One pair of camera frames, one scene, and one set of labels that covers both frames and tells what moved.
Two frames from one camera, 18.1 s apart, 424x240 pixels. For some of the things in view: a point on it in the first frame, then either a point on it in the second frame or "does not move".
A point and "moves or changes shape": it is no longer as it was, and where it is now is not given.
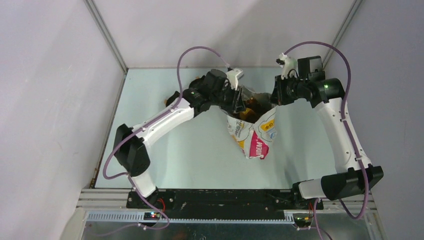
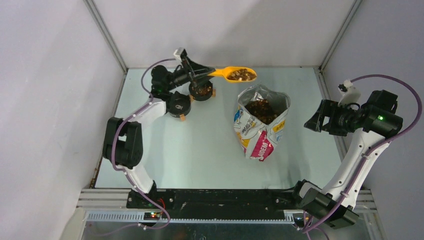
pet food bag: (253, 138) moves or changes shape
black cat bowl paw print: (200, 86) does not move
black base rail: (182, 202) does not move
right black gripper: (278, 95) → (327, 108)
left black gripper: (237, 104) → (197, 72)
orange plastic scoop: (247, 114) moves or changes shape
